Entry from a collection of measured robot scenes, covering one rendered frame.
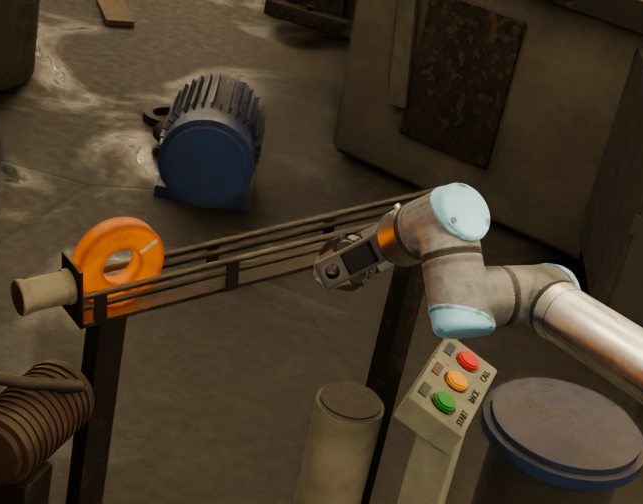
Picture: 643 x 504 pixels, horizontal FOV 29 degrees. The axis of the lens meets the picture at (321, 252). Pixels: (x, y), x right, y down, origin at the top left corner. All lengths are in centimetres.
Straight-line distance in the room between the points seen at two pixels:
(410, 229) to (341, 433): 45
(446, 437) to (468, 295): 35
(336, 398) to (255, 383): 95
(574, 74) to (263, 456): 165
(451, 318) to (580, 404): 78
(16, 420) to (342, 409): 55
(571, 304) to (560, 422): 68
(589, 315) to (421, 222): 28
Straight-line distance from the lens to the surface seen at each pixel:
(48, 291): 203
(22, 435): 200
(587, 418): 250
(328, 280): 193
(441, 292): 180
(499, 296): 182
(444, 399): 208
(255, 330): 331
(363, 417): 215
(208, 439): 290
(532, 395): 251
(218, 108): 378
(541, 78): 396
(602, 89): 388
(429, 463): 218
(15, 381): 201
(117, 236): 204
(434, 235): 181
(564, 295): 182
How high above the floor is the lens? 173
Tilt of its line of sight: 27 degrees down
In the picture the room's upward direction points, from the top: 12 degrees clockwise
